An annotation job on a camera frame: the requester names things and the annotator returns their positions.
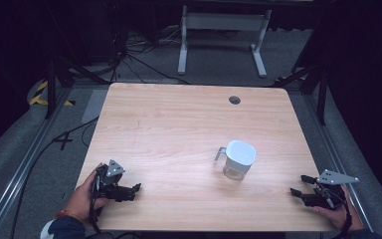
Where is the orange wrist bracelet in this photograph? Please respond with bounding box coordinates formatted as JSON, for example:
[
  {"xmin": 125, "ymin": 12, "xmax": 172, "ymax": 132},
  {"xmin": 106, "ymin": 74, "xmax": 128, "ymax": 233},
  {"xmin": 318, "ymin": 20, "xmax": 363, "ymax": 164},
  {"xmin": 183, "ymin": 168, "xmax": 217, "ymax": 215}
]
[{"xmin": 54, "ymin": 210, "xmax": 78, "ymax": 221}]

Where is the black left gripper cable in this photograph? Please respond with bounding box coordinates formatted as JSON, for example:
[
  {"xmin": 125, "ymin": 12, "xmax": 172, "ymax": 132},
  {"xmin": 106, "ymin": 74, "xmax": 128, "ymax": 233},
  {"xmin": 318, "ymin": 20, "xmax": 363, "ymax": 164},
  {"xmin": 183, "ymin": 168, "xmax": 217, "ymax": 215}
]
[{"xmin": 89, "ymin": 167, "xmax": 102, "ymax": 234}]

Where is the black metal stand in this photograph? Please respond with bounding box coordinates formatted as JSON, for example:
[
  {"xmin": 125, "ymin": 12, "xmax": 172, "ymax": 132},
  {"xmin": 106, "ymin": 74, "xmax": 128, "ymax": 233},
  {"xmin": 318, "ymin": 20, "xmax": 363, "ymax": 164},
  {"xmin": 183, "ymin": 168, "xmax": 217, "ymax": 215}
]
[
  {"xmin": 273, "ymin": 19, "xmax": 332, "ymax": 126},
  {"xmin": 43, "ymin": 3, "xmax": 111, "ymax": 120}
]

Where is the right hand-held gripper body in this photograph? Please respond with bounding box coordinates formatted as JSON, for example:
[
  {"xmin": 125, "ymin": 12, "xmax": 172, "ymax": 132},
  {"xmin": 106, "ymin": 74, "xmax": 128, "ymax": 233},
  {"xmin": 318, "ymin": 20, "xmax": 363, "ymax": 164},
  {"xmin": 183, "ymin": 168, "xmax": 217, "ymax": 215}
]
[{"xmin": 301, "ymin": 168, "xmax": 360, "ymax": 211}]

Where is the bundle of black cables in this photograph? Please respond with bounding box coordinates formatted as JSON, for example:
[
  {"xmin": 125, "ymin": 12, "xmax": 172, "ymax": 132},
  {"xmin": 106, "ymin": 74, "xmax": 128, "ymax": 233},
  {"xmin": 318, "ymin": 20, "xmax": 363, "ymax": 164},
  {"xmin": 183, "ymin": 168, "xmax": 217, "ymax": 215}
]
[{"xmin": 110, "ymin": 6, "xmax": 192, "ymax": 86}]

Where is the aluminium floor rail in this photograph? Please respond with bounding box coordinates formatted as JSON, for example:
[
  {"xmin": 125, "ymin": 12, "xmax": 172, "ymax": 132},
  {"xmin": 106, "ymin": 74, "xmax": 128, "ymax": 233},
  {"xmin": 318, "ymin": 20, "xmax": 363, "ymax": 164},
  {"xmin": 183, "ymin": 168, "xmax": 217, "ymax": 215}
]
[
  {"xmin": 302, "ymin": 93, "xmax": 374, "ymax": 233},
  {"xmin": 0, "ymin": 87, "xmax": 73, "ymax": 239}
]

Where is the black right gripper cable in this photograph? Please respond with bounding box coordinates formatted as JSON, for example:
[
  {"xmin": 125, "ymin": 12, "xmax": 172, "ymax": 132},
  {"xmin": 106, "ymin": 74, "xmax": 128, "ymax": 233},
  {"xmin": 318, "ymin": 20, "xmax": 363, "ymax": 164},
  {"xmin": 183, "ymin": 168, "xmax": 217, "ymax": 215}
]
[{"xmin": 331, "ymin": 189, "xmax": 354, "ymax": 239}]

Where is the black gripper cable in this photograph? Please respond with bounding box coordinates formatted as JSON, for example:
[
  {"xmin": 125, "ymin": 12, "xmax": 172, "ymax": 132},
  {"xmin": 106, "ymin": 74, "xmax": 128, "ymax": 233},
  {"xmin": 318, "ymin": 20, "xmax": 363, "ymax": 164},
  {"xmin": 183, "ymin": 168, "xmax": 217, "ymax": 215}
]
[
  {"xmin": 331, "ymin": 189, "xmax": 354, "ymax": 239},
  {"xmin": 89, "ymin": 167, "xmax": 102, "ymax": 234}
]

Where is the white metal desk frame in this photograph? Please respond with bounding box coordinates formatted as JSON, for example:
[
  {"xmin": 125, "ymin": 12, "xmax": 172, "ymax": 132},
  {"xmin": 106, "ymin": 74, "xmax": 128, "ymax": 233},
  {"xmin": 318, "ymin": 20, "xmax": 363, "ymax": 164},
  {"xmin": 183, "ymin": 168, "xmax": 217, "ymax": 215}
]
[{"xmin": 177, "ymin": 4, "xmax": 274, "ymax": 80}]

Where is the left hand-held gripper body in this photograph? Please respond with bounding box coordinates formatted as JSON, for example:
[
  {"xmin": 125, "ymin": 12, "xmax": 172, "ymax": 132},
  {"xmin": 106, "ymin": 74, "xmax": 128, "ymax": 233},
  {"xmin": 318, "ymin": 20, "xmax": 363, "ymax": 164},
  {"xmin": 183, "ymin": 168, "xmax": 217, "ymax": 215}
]
[{"xmin": 94, "ymin": 158, "xmax": 136, "ymax": 203}]

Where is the black floor cable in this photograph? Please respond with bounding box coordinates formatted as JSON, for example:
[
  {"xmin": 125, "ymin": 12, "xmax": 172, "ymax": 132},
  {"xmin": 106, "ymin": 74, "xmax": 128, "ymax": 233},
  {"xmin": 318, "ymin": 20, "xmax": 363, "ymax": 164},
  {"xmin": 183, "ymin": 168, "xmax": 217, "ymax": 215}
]
[{"xmin": 9, "ymin": 116, "xmax": 100, "ymax": 239}]

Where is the person's right hand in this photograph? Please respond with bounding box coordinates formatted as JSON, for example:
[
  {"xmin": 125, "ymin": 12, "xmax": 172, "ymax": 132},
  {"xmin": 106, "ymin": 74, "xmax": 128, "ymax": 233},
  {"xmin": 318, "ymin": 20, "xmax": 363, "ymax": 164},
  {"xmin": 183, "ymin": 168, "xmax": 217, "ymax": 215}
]
[{"xmin": 310, "ymin": 184, "xmax": 366, "ymax": 232}]

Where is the person's left hand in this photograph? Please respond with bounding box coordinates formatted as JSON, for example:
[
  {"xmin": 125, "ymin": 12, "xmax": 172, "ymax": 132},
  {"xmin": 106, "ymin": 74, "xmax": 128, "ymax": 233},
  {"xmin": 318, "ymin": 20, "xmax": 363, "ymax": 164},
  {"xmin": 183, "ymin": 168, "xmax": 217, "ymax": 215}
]
[{"xmin": 63, "ymin": 162, "xmax": 111, "ymax": 223}]

